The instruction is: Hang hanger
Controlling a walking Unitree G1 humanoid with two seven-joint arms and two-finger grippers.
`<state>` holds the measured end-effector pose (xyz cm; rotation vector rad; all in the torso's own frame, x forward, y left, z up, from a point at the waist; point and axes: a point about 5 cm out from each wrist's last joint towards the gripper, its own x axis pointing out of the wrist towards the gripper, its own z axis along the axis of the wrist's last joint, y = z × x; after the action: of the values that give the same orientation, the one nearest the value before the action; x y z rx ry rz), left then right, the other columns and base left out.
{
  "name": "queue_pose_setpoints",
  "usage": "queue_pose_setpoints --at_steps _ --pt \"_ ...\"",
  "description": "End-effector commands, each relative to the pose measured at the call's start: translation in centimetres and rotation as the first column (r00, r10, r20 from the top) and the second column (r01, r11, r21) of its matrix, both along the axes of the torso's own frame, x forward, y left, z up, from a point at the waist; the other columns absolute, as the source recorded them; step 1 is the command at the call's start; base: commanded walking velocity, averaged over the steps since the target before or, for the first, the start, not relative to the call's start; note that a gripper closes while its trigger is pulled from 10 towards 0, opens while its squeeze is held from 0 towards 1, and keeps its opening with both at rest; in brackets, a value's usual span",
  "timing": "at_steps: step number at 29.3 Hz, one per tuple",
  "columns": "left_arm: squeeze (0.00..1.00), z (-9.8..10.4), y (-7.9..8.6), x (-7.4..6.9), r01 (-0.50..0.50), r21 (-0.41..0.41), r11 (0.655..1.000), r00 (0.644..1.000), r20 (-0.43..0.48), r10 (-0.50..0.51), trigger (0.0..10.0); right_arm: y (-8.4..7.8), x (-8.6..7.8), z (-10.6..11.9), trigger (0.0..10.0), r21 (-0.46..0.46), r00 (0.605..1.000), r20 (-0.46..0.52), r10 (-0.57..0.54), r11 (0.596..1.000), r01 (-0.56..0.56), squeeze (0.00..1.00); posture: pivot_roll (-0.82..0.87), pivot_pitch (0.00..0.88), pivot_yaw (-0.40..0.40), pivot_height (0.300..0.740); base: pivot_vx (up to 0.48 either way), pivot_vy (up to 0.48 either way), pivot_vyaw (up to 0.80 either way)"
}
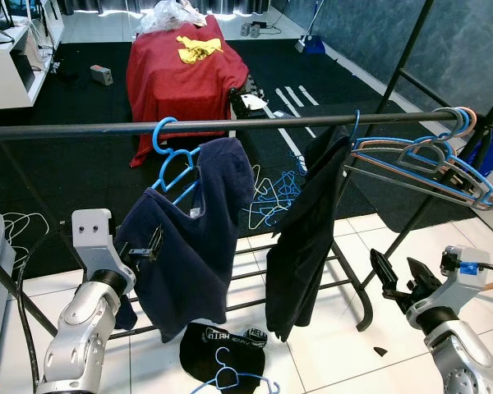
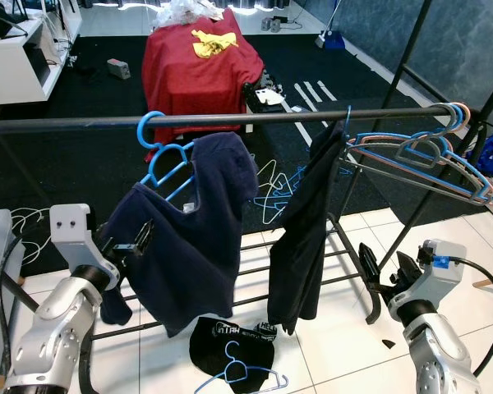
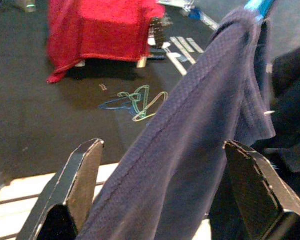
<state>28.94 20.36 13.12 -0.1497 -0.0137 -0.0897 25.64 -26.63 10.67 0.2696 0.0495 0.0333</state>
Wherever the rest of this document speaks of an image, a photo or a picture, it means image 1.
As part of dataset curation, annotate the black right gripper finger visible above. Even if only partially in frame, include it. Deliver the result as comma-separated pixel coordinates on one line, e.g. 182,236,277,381
408,259,440,295
371,250,400,296

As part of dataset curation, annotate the blue plastic hanger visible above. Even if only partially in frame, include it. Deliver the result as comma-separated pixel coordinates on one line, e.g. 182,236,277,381
351,107,493,213
152,117,205,208
189,347,282,394
349,111,363,147
248,168,306,231

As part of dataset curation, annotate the grey plastic hanger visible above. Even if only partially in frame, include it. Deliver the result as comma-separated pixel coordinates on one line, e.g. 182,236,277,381
353,108,493,202

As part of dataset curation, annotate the orange plastic hanger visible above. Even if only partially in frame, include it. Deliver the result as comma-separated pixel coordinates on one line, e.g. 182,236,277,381
351,107,493,208

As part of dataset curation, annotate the navy blue shirt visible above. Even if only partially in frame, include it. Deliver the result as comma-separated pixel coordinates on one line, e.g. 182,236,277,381
115,137,256,343

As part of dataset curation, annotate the black hanging garment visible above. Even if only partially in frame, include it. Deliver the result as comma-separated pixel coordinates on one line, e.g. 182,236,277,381
265,127,354,341

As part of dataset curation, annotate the black carpet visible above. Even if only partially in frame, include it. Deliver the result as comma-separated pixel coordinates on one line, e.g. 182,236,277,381
0,37,493,280

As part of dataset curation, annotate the black garment with white print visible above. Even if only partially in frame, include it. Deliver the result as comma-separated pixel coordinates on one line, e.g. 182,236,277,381
179,322,268,387

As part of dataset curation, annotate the red cloth cover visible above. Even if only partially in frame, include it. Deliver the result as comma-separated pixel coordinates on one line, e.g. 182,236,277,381
126,15,249,169

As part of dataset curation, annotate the small grey device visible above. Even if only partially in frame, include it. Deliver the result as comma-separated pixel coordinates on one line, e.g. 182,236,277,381
90,66,114,85

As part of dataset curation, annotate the white paper sheet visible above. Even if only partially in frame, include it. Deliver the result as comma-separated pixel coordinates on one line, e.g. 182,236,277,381
240,93,269,112

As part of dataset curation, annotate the yellow cloth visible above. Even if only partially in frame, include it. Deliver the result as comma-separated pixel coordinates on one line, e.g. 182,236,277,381
177,35,224,65

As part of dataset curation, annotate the white cabinet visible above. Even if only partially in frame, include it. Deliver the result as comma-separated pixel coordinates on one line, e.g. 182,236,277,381
0,0,64,110

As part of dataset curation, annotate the white crumpled plastic bag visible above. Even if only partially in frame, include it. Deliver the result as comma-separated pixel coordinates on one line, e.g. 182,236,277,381
136,0,208,34

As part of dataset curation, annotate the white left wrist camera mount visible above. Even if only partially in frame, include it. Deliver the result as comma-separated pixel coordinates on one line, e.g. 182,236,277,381
71,208,137,295

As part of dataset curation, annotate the white wire hanger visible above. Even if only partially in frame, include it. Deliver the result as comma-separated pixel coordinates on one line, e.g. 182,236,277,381
245,163,293,222

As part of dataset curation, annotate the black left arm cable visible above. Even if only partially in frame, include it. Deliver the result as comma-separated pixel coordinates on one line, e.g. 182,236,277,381
15,234,54,391

